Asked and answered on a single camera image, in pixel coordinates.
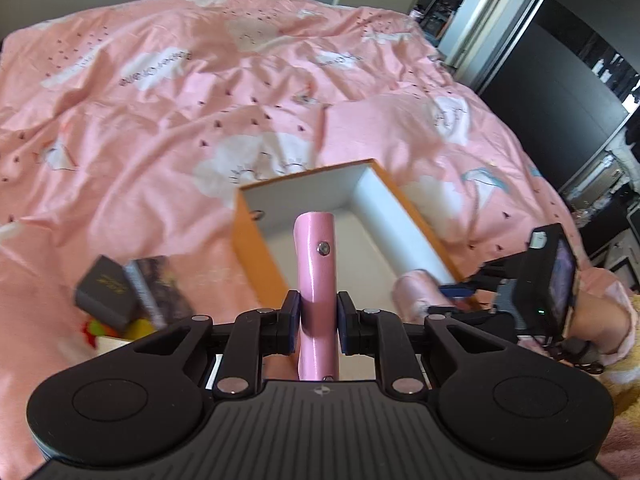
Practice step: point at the pink fluffy sleeve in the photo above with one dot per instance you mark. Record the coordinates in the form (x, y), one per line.
(620, 452)

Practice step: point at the pink cloud-print duvet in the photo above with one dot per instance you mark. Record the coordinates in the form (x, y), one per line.
(126, 130)

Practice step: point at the pink cloth pouch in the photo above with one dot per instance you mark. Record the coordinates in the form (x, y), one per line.
(414, 293)

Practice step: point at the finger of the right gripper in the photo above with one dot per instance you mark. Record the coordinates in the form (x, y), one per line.
(460, 290)

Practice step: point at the person's right hand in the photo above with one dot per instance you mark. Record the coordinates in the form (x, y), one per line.
(601, 321)

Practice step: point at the dark patterned notebook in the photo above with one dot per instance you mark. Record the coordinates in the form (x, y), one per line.
(155, 285)

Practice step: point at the orange white cardboard box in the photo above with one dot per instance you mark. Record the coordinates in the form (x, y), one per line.
(380, 235)

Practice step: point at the dark grey small box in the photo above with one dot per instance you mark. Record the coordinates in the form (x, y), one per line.
(105, 293)

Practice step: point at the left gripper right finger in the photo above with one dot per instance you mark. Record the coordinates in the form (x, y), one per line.
(380, 335)

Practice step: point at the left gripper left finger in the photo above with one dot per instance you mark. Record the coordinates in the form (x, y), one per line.
(253, 335)

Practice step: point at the crocheted orange fruit toy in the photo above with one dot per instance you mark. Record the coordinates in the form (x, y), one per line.
(94, 329)

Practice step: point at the black wardrobe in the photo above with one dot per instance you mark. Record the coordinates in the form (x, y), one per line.
(563, 90)

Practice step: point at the pink metal tube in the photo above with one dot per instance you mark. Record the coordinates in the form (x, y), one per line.
(314, 242)

